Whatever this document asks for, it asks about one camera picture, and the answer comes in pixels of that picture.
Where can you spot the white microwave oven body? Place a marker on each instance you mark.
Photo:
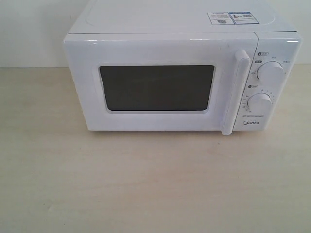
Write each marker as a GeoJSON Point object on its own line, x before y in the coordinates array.
{"type": "Point", "coordinates": [278, 40]}

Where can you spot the white upper control knob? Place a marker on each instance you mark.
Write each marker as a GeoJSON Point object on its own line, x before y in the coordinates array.
{"type": "Point", "coordinates": [270, 71]}

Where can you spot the blue white warning sticker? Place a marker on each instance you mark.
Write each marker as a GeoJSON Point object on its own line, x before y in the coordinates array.
{"type": "Point", "coordinates": [232, 18]}

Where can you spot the white lower control knob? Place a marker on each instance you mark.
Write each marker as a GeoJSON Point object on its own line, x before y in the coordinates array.
{"type": "Point", "coordinates": [259, 103]}

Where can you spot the white control knob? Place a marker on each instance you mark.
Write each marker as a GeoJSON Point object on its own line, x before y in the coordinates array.
{"type": "Point", "coordinates": [259, 103]}
{"type": "Point", "coordinates": [270, 71]}

